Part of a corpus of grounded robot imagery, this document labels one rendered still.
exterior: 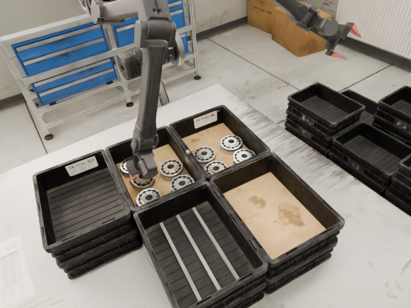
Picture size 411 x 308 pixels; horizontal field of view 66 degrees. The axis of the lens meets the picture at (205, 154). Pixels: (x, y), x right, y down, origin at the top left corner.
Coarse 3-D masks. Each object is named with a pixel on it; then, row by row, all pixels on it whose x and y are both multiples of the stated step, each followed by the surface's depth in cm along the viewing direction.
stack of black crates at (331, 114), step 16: (288, 96) 215; (304, 96) 224; (320, 96) 227; (336, 96) 215; (288, 112) 220; (304, 112) 209; (320, 112) 216; (336, 112) 215; (352, 112) 197; (288, 128) 230; (304, 128) 215; (320, 128) 202; (336, 128) 196; (320, 144) 208
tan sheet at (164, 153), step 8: (168, 144) 152; (160, 152) 148; (168, 152) 148; (160, 160) 144; (184, 168) 139; (160, 176) 137; (128, 184) 135; (160, 184) 133; (168, 184) 133; (136, 192) 131; (168, 192) 130
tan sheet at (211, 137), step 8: (208, 128) 158; (216, 128) 158; (224, 128) 157; (192, 136) 155; (200, 136) 154; (208, 136) 154; (216, 136) 153; (224, 136) 153; (192, 144) 150; (200, 144) 150; (208, 144) 150; (216, 144) 149; (192, 152) 146; (216, 152) 145; (216, 160) 141; (224, 160) 141
